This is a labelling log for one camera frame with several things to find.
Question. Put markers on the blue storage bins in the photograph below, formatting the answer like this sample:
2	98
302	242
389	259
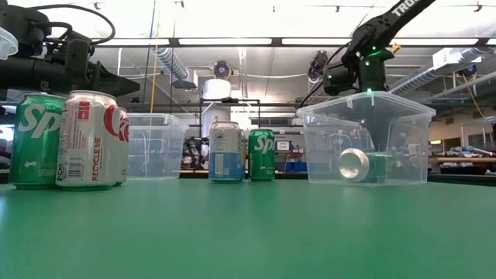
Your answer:
296	166

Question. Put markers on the silver Diet Coke can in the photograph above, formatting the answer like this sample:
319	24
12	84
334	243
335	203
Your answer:
87	147
123	155

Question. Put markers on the green table mat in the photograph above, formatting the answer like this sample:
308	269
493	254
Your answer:
248	232

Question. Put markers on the blue white Spindrift can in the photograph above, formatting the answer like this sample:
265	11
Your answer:
226	162

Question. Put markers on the large silver duct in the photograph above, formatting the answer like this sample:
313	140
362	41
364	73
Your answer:
426	73

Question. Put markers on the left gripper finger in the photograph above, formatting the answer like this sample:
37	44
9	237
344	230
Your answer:
112	85

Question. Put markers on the white cylindrical tank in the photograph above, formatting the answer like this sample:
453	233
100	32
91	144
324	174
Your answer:
217	90

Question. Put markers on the wooden workbench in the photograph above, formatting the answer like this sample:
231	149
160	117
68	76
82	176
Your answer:
465	159

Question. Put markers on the round black ceiling device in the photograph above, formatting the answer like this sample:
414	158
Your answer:
222	70

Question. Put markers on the silver flexible duct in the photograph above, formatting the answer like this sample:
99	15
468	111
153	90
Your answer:
170	62

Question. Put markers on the white sign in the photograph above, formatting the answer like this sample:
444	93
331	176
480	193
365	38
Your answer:
283	145

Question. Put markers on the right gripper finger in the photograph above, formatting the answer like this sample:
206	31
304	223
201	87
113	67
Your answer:
377	131

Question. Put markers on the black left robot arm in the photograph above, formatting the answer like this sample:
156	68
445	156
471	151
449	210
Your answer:
23	73

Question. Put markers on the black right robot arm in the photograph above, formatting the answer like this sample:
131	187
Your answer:
391	19

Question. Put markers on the black hanging camera rig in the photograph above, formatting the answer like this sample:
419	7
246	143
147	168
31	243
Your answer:
317	64

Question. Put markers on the yellow hanging hook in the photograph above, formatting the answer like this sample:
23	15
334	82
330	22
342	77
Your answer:
395	48

